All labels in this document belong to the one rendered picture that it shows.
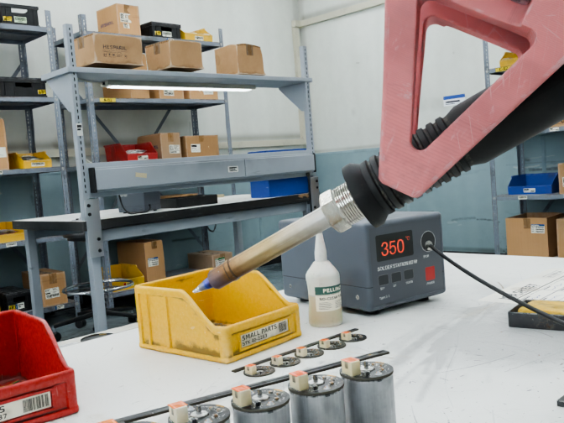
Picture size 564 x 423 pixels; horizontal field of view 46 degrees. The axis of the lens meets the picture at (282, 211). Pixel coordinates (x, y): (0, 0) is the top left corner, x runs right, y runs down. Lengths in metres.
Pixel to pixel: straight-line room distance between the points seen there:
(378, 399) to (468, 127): 0.14
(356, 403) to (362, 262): 0.37
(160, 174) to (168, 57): 0.54
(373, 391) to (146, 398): 0.24
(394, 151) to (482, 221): 5.34
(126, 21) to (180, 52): 1.91
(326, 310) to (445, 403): 0.23
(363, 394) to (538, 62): 0.17
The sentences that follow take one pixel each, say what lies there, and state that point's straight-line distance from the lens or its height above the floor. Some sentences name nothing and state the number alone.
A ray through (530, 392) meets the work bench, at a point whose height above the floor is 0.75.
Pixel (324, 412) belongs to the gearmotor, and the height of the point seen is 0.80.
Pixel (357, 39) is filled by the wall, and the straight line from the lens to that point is 6.27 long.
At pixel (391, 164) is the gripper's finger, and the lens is 0.22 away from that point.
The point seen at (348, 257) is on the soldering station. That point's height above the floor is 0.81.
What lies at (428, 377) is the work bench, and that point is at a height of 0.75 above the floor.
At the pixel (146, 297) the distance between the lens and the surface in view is 0.63.
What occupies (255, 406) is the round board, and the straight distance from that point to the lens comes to 0.29.
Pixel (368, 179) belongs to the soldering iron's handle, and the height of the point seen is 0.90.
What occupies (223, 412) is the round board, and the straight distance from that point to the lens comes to 0.28.
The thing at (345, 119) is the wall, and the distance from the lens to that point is 6.32.
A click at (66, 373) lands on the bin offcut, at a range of 0.49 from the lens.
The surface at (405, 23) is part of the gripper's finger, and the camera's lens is 0.21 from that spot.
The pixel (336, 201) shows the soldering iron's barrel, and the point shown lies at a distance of 0.23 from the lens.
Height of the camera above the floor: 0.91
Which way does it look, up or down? 4 degrees down
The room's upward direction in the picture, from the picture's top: 5 degrees counter-clockwise
